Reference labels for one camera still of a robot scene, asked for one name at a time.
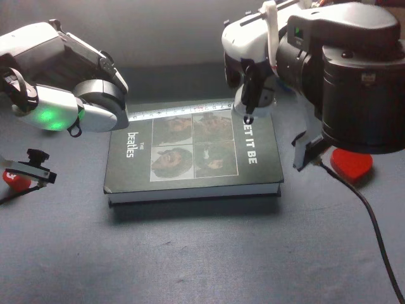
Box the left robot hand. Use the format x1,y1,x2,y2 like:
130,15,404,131
0,18,130,139

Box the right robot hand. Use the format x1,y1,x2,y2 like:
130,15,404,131
221,11,277,126

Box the tape measure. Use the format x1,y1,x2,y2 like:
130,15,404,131
73,79,237,131

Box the black Beatles album cover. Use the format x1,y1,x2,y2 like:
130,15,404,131
103,104,285,208

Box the red cylinder block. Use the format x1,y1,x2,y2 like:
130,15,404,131
1,169,32,193

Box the red heart block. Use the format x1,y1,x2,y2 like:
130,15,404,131
330,148,374,185

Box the grey table cloth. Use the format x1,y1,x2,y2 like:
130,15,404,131
0,63,405,304

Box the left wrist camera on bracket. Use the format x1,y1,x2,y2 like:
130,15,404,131
11,148,58,188

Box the black camera cable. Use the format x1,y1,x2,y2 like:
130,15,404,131
311,158,405,303
0,183,48,205

